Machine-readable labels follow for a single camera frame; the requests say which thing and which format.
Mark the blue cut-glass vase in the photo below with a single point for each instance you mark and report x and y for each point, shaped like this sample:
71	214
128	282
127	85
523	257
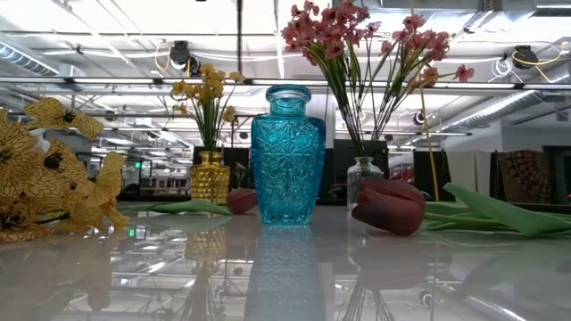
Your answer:
287	169

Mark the dark red artificial tulip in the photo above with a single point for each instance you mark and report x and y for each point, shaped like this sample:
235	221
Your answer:
241	201
388	207

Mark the yellow artificial flower bunch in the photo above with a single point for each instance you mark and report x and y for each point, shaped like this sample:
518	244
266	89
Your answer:
27	178
209	129

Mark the clear glass vase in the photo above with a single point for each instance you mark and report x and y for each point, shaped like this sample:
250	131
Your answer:
363	169

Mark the yellow glass vase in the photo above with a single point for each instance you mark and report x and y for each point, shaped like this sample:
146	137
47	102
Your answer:
209	180

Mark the white partition panel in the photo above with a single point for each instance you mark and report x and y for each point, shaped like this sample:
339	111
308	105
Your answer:
468	169

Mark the white robot figure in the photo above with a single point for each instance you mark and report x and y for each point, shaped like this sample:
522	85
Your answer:
41	142

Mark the black metal table frame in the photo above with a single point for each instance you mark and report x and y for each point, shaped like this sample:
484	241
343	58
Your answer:
156	197

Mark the silver ventilation duct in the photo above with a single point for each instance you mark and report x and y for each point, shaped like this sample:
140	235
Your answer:
22	58
490	109

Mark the patterned wall tapestry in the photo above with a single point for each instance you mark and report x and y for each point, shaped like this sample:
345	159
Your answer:
524	176

